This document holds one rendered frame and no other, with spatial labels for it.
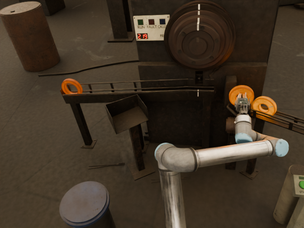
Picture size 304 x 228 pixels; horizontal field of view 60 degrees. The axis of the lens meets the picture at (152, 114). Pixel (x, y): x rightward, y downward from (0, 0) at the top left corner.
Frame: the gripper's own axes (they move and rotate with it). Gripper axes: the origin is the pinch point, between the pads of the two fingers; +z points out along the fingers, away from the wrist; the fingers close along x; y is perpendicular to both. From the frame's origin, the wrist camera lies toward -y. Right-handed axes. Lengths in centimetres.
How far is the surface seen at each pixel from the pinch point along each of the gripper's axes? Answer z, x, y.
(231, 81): 19.6, 5.3, -10.5
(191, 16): 31, 34, 36
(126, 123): -14, 80, -23
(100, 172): -34, 114, -79
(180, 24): 28, 41, 32
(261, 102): 2.0, -13.9, -10.3
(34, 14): 171, 262, -57
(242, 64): 32.1, -1.9, -6.6
